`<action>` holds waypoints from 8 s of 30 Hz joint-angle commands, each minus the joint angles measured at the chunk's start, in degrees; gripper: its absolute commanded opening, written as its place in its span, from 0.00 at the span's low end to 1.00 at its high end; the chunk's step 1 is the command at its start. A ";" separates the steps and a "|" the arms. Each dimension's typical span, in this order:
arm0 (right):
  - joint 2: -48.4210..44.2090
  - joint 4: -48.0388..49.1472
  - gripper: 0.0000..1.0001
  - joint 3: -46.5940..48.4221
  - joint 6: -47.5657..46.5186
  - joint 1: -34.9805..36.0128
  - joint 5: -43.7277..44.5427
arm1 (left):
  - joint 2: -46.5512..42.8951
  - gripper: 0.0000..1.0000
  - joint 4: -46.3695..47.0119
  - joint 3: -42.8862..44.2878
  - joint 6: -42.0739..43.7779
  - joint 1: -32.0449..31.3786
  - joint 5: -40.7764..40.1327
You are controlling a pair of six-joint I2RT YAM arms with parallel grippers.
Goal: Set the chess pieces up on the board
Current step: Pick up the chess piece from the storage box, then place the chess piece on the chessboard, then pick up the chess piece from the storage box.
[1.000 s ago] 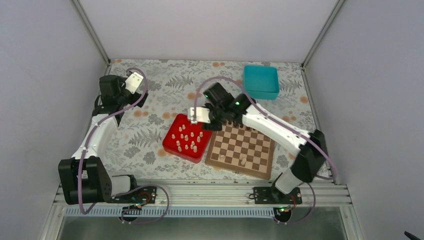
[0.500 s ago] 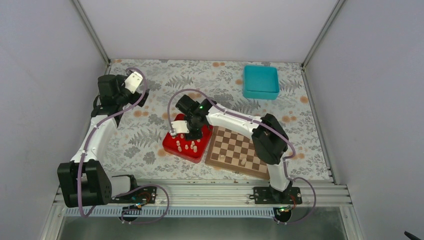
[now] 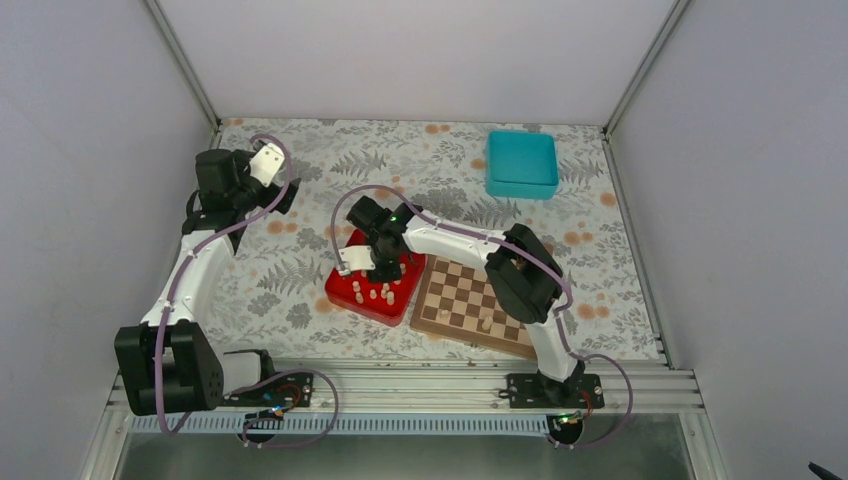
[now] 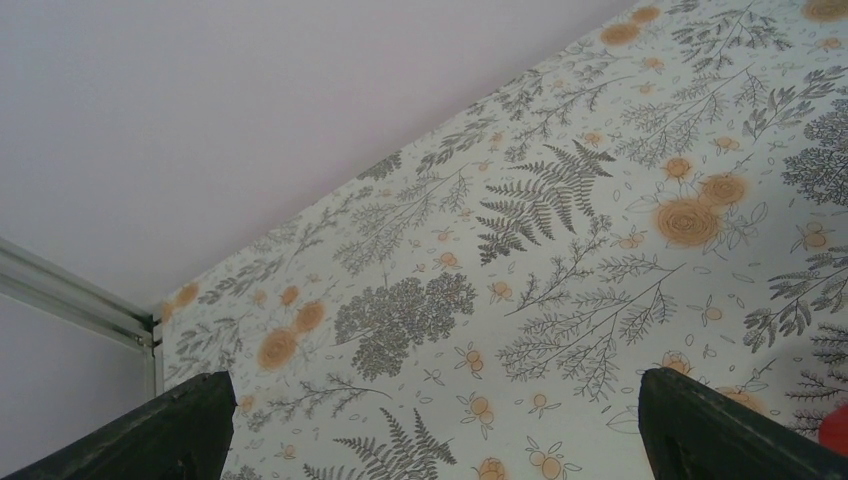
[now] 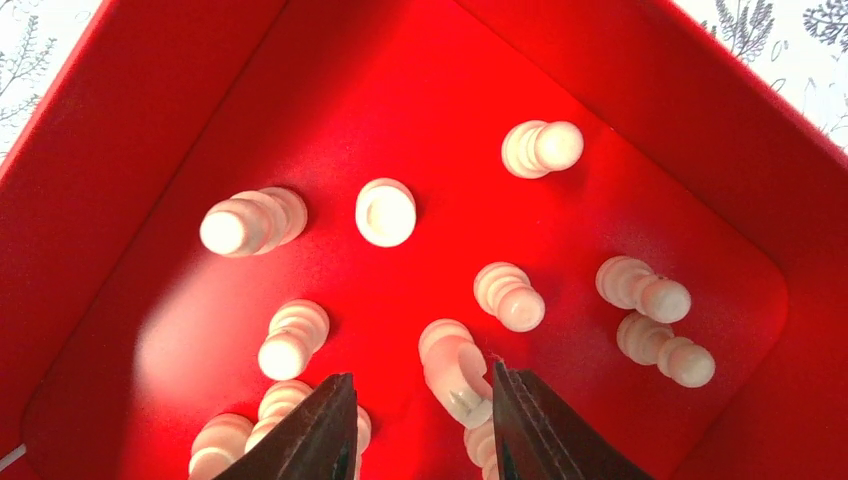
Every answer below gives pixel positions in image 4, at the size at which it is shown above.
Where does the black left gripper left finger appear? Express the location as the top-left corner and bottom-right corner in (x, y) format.
(6, 372), (236, 480)

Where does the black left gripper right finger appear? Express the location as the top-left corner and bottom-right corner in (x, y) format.
(638, 368), (847, 479)

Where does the red square plastic tray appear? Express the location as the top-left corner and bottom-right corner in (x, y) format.
(818, 405), (848, 456)

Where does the floral patterned table mat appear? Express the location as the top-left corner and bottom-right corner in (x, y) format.
(164, 1), (847, 479)

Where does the aluminium corner frame post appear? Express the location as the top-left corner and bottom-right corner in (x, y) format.
(1, 238), (165, 398)

